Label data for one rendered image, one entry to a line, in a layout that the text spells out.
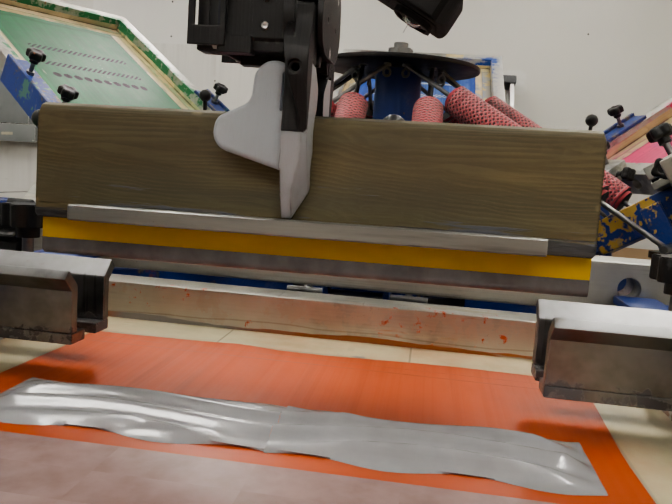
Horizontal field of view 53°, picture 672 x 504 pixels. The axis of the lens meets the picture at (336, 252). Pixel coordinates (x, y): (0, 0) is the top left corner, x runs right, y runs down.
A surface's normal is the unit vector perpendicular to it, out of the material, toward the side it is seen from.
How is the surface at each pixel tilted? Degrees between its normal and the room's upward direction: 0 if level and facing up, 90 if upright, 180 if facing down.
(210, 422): 33
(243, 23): 90
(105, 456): 0
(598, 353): 90
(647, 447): 0
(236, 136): 84
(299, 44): 79
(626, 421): 0
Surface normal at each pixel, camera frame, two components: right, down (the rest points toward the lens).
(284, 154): -0.15, 0.34
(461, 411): 0.07, -0.99
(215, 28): -0.14, 0.11
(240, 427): -0.06, -0.77
